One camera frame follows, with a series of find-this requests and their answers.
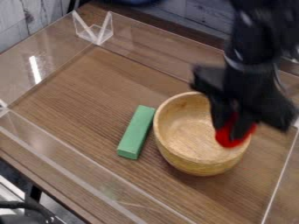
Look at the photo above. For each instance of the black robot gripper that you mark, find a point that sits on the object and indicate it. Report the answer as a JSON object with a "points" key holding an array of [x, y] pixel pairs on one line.
{"points": [[246, 92]]}

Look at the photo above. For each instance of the red plush strawberry toy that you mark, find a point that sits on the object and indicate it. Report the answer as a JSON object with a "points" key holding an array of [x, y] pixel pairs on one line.
{"points": [[222, 134]]}

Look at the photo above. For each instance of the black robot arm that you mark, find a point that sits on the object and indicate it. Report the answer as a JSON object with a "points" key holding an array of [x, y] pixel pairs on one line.
{"points": [[265, 35]]}

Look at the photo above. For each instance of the light wooden bowl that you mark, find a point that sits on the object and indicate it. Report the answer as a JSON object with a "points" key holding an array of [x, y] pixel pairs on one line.
{"points": [[184, 137]]}

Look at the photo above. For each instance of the green rectangular block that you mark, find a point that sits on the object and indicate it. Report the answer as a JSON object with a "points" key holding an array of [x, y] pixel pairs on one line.
{"points": [[132, 140]]}

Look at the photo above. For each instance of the black table leg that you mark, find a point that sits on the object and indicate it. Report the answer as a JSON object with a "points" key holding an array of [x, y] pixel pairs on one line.
{"points": [[32, 195]]}

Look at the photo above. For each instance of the clear acrylic corner bracket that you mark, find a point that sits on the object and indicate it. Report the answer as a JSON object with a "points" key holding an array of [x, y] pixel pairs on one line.
{"points": [[96, 34]]}

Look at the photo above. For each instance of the clear acrylic barrier wall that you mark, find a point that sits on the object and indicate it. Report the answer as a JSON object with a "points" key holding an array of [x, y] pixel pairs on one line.
{"points": [[68, 96]]}

